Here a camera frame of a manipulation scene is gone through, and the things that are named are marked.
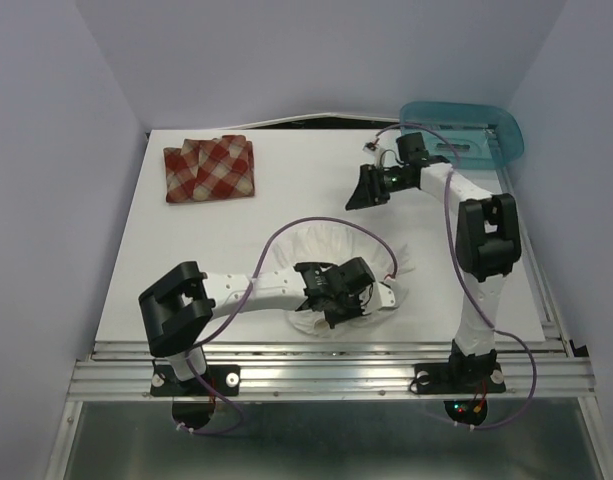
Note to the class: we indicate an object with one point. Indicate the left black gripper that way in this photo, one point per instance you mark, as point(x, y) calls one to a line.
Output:
point(358, 310)

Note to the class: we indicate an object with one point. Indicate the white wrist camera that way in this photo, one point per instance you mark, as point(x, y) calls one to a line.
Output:
point(377, 152)
point(386, 295)

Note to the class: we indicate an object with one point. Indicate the white cloth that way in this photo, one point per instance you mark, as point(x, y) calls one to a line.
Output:
point(335, 243)

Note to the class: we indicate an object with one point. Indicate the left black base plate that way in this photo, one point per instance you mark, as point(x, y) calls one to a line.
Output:
point(225, 379)

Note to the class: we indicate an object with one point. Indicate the teal plastic basket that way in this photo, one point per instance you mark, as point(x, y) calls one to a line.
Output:
point(486, 137)

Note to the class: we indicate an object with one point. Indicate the aluminium frame rail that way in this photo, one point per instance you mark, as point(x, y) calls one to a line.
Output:
point(326, 371)

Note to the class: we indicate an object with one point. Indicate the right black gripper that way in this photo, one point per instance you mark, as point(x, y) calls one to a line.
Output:
point(369, 190)

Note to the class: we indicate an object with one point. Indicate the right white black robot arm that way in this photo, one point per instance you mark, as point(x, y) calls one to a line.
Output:
point(484, 245)

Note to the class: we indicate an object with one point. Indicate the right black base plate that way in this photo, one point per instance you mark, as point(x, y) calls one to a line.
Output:
point(437, 379)

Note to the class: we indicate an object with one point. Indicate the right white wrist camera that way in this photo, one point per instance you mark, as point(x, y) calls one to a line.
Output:
point(377, 152)

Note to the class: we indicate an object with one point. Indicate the red checked skirt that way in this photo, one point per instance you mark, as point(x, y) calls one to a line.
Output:
point(209, 170)

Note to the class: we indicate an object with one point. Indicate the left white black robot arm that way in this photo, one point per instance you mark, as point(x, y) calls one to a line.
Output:
point(177, 308)

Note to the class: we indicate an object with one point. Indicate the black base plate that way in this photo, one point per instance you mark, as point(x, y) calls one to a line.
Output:
point(225, 379)
point(437, 379)

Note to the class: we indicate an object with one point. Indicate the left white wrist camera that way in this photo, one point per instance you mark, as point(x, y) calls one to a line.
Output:
point(386, 295)

